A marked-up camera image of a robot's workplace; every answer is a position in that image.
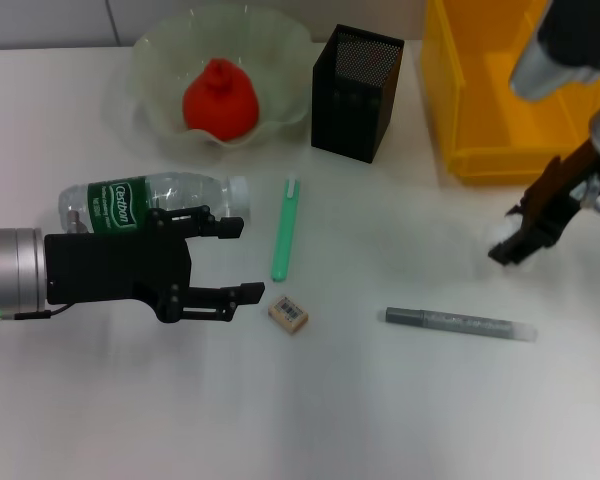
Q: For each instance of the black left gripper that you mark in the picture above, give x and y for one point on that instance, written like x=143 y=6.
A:
x=115 y=265

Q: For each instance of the grey marker pen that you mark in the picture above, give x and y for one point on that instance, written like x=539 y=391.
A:
x=455 y=322

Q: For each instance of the red-orange fruit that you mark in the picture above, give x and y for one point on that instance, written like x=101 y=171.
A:
x=220 y=105

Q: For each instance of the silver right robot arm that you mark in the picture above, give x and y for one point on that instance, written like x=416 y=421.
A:
x=565 y=45

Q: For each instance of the black mesh pen holder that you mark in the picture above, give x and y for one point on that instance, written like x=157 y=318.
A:
x=350 y=100

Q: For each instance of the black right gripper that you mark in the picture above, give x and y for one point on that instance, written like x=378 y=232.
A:
x=562 y=190

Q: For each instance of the beige eraser with barcode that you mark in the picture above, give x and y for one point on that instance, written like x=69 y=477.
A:
x=289 y=314

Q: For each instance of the mint green pen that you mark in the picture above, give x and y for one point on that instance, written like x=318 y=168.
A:
x=285 y=235

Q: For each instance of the yellow plastic bin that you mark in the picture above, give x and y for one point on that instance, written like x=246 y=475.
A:
x=480 y=100

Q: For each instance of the green glass fruit plate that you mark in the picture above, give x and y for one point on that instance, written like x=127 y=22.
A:
x=275 y=75

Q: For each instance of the clear green-label water bottle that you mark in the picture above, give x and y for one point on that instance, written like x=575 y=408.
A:
x=130 y=205

